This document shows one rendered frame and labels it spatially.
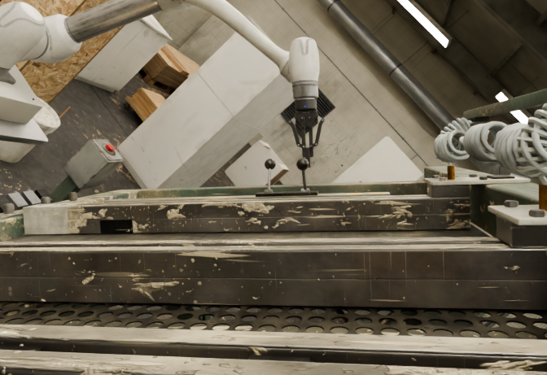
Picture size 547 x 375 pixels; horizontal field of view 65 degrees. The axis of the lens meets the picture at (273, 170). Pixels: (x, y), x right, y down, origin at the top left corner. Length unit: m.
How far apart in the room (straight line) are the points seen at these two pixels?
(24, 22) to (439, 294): 1.57
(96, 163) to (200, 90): 2.21
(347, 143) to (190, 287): 8.90
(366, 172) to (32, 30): 3.85
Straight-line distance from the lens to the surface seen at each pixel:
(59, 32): 1.90
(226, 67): 3.83
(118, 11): 1.83
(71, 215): 1.19
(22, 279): 0.69
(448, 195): 0.99
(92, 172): 1.80
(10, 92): 1.87
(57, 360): 0.31
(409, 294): 0.54
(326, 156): 9.42
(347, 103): 9.53
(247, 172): 6.41
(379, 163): 4.92
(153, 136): 4.02
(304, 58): 1.49
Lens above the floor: 1.64
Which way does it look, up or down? 10 degrees down
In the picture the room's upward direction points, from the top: 48 degrees clockwise
